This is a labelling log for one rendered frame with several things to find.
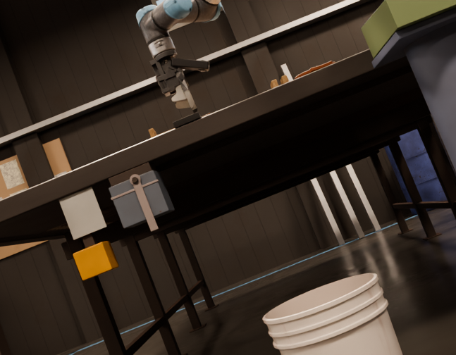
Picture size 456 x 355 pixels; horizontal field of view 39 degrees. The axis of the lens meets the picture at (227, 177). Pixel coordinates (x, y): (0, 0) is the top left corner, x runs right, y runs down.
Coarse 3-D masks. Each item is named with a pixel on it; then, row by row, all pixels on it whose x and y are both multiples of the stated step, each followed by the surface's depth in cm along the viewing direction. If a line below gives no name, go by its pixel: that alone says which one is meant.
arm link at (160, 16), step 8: (168, 0) 188; (176, 0) 187; (184, 0) 189; (192, 0) 195; (160, 8) 191; (168, 8) 188; (176, 8) 187; (184, 8) 188; (192, 8) 194; (152, 16) 193; (160, 16) 191; (168, 16) 190; (176, 16) 189; (184, 16) 190; (192, 16) 195; (160, 24) 193; (168, 24) 192
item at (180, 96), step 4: (176, 88) 194; (180, 88) 194; (176, 92) 193; (180, 92) 193; (184, 92) 192; (188, 92) 191; (176, 96) 192; (180, 96) 192; (184, 96) 191; (188, 96) 191; (172, 100) 192; (176, 100) 191; (180, 100) 191; (184, 100) 191; (188, 100) 190; (192, 100) 191; (192, 104) 190
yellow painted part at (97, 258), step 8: (88, 240) 179; (96, 240) 181; (88, 248) 176; (96, 248) 175; (104, 248) 176; (80, 256) 176; (88, 256) 175; (96, 256) 175; (104, 256) 175; (112, 256) 179; (80, 264) 176; (88, 264) 175; (96, 264) 175; (104, 264) 175; (112, 264) 176; (80, 272) 175; (88, 272) 175; (96, 272) 175; (104, 272) 175
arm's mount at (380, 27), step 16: (384, 0) 140; (400, 0) 139; (416, 0) 139; (432, 0) 139; (448, 0) 139; (384, 16) 144; (400, 16) 139; (416, 16) 139; (432, 16) 141; (368, 32) 160; (384, 32) 148
